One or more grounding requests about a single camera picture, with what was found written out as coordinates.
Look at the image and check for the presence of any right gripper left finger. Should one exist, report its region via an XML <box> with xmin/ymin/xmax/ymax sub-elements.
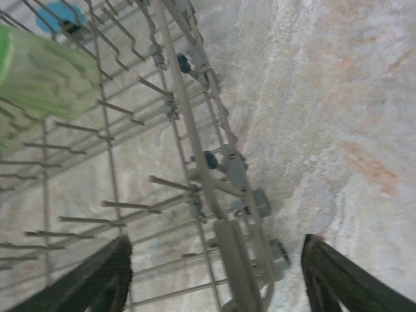
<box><xmin>6</xmin><ymin>233</ymin><xmax>134</xmax><ymax>312</ymax></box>

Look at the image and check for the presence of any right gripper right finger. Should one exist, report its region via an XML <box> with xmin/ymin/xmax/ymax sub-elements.
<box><xmin>300</xmin><ymin>233</ymin><xmax>416</xmax><ymax>312</ymax></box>

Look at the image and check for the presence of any tall green translucent cup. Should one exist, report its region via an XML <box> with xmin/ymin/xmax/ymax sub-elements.
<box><xmin>0</xmin><ymin>24</ymin><xmax>101</xmax><ymax>153</ymax></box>

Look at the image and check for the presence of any blue circle fish sticker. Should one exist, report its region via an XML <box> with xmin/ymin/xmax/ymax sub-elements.
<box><xmin>34</xmin><ymin>1</ymin><xmax>88</xmax><ymax>36</ymax></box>

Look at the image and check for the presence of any grey wire dish rack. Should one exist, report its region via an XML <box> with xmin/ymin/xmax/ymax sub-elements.
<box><xmin>0</xmin><ymin>0</ymin><xmax>292</xmax><ymax>312</ymax></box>

